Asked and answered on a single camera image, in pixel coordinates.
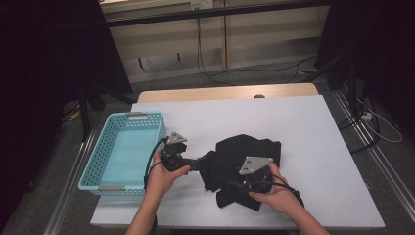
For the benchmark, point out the black shorts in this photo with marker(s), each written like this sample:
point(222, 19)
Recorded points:
point(228, 153)

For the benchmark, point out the light blue perforated basket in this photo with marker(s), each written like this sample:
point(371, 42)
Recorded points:
point(127, 156)

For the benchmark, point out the black metal stand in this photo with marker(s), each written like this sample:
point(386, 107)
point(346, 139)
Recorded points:
point(84, 114)
point(351, 84)

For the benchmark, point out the white table cover board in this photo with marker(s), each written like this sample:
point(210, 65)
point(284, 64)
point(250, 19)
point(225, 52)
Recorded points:
point(310, 147)

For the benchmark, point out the yellow floor tape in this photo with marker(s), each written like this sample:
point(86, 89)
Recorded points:
point(308, 70)

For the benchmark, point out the wooden table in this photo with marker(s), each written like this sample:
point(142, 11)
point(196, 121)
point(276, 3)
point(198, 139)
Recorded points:
point(195, 93)

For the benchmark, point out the white wall socket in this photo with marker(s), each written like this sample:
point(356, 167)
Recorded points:
point(202, 4)

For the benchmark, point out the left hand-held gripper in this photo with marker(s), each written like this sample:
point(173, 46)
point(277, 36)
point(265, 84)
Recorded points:
point(174, 160)

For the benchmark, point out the beige wooden cabinet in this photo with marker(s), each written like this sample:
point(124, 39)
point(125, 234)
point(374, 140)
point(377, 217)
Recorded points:
point(261, 39)

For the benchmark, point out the aluminium floor rail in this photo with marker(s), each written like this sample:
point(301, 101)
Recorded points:
point(67, 192)
point(385, 169)

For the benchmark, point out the round table grommet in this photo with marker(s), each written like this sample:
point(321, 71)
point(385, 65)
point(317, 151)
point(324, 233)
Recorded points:
point(259, 96)

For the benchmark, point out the person's left hand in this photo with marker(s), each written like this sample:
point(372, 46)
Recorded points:
point(160, 179)

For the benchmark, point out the person's right hand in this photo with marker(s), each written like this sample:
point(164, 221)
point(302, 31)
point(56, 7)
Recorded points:
point(280, 196)

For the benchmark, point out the black curtain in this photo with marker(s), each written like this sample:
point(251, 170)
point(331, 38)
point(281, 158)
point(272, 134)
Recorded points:
point(39, 81)
point(385, 49)

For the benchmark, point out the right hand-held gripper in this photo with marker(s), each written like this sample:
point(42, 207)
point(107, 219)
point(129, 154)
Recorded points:
point(256, 164)

